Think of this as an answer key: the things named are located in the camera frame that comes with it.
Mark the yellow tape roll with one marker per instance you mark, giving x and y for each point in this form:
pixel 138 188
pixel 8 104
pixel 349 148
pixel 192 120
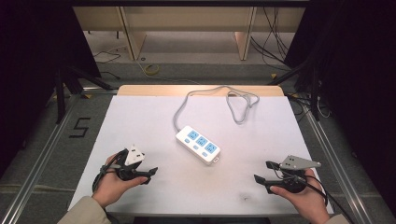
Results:
pixel 152 69

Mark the aluminium floor rail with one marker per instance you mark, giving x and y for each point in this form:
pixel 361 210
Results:
pixel 40 161
pixel 336 161

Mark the black curtain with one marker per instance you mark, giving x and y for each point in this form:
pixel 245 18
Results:
pixel 358 77
pixel 34 62

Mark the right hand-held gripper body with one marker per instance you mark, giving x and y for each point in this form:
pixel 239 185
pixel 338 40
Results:
pixel 294 174

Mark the black metal stand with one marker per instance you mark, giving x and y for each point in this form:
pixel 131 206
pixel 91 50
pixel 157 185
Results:
pixel 63 90
pixel 313 84

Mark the wooden desk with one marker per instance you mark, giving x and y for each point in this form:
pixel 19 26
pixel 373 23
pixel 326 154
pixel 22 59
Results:
pixel 186 20

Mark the white power strip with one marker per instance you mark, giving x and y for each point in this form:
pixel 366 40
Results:
pixel 199 144

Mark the wooden table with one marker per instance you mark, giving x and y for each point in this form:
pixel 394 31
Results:
pixel 155 90

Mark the person's right hand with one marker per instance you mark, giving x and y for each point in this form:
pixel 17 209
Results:
pixel 306 202

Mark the white table sheet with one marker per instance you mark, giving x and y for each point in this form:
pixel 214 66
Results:
pixel 236 174

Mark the person's left hand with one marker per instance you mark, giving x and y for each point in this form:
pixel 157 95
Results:
pixel 113 186

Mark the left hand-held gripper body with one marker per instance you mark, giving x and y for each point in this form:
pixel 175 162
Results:
pixel 134 155

